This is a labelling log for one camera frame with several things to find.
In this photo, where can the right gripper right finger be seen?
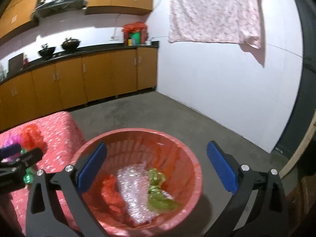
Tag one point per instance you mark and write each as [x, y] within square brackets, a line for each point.
[258, 205]

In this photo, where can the lower kitchen cabinets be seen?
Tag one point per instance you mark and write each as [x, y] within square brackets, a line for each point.
[70, 80]

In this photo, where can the kitchen cabinets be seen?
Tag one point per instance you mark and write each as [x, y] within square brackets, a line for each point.
[70, 80]
[18, 16]

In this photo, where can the red bag with containers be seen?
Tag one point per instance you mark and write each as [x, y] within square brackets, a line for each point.
[135, 33]

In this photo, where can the black wok with lid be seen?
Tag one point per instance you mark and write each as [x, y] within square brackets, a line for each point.
[70, 44]

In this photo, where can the range hood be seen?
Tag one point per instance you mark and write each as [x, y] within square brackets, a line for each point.
[57, 6]

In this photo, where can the upper kitchen cabinets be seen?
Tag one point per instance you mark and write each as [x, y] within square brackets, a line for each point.
[18, 16]

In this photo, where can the pink floral tablecloth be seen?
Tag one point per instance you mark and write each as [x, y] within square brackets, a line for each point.
[63, 139]

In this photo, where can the purple plastic bag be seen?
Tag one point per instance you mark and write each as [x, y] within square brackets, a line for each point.
[11, 139]

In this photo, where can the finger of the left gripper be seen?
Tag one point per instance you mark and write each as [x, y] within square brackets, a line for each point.
[12, 173]
[10, 150]

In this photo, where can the clear bubble wrap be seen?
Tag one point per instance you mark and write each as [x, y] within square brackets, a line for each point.
[133, 186]

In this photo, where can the crumpled red plastic bag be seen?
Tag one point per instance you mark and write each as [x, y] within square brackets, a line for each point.
[31, 138]

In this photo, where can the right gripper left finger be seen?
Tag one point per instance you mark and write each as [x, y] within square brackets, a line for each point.
[45, 217]

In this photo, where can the olive green plastic bag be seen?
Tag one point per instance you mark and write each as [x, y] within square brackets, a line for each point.
[157, 201]

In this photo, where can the red plastic basket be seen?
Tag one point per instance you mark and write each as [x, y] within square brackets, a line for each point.
[158, 150]

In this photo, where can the orange plastic bag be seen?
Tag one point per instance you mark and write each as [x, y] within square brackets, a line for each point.
[112, 196]

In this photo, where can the pink floral hanging cloth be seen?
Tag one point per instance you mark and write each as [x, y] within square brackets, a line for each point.
[216, 21]

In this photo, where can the dark cutting board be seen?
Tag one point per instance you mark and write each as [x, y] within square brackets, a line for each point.
[15, 64]

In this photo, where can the black wok left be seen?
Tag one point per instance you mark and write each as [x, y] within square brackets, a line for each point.
[46, 52]

